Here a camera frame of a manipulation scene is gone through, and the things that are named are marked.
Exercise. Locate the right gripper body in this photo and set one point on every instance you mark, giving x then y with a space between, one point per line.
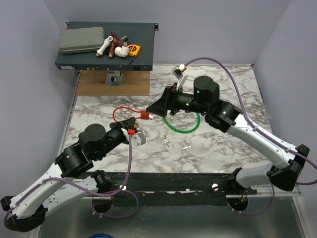
174 106

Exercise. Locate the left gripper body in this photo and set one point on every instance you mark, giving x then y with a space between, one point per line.
115 125

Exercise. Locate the red cable lock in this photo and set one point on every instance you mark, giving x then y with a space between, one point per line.
124 112

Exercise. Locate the green cable lock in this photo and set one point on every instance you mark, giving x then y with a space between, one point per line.
184 125

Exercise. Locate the brass padlock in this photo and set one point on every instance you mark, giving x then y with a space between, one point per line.
139 127

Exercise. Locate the white elbow fitting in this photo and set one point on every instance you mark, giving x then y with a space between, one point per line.
121 51

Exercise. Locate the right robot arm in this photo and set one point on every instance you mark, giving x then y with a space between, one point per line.
286 160

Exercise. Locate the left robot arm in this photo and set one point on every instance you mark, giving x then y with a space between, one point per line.
28 209

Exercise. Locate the wooden board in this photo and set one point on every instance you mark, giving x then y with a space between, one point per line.
93 83

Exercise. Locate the yellow tape measure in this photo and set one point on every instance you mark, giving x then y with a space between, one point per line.
134 50

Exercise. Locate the brown pipe fitting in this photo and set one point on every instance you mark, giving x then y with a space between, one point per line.
116 42

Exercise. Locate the white pipe fitting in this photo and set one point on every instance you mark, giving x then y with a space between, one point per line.
107 42

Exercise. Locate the grey plastic case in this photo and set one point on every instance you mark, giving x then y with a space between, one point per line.
81 40

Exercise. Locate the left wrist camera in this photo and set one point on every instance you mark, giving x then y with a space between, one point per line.
136 137

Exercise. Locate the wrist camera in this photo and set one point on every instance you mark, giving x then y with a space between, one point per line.
179 73
136 137

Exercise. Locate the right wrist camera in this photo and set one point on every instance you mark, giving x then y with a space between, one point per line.
179 73

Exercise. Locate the grey metal bracket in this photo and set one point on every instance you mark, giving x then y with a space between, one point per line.
114 78

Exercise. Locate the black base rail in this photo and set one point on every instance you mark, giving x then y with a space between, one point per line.
175 189

